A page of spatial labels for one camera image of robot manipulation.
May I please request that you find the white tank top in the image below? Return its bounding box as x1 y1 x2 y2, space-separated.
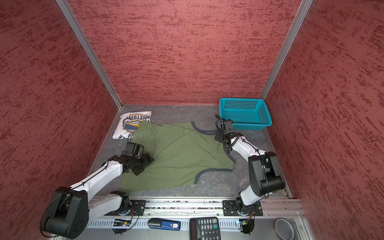
113 111 152 140

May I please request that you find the green grey tank top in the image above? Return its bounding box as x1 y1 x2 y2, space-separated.
120 122 235 194

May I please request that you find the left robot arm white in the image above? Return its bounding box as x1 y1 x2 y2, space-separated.
40 153 154 240

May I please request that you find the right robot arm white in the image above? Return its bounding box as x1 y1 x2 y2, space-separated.
215 130 286 216

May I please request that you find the teal plastic basket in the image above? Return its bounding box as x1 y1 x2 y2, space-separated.
219 98 273 131

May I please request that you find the left small circuit board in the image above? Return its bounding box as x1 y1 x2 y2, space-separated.
112 219 132 228

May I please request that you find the small circuit board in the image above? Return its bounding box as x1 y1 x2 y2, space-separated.
239 220 255 235
112 219 132 228

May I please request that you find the blue black stapler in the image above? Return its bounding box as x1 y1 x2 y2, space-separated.
148 218 181 231

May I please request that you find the black calculator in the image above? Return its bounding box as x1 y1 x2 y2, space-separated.
189 217 222 240

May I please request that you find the right small circuit board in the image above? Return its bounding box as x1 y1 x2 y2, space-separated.
239 220 255 235

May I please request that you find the grey tape roll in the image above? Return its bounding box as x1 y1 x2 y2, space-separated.
274 218 295 240

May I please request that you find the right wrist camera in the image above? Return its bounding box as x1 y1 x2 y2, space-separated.
221 120 235 135

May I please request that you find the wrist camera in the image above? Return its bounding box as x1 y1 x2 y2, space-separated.
122 142 144 158
221 120 235 135

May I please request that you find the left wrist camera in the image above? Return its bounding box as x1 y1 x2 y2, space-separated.
122 142 144 158

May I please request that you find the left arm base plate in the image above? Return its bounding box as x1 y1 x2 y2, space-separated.
113 200 147 217

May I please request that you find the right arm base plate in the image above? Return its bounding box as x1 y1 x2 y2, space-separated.
223 198 263 217

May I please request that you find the white perforated cable strip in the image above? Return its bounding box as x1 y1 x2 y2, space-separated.
87 217 240 231

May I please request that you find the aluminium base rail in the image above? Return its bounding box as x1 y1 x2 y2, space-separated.
89 196 305 218

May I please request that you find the aluminium corner post right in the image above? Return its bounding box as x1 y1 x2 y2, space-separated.
260 0 313 100

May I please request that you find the aluminium corner post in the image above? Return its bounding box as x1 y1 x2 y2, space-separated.
56 0 124 110
260 0 313 100

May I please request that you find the aluminium corner post left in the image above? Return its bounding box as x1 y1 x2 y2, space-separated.
56 0 124 110

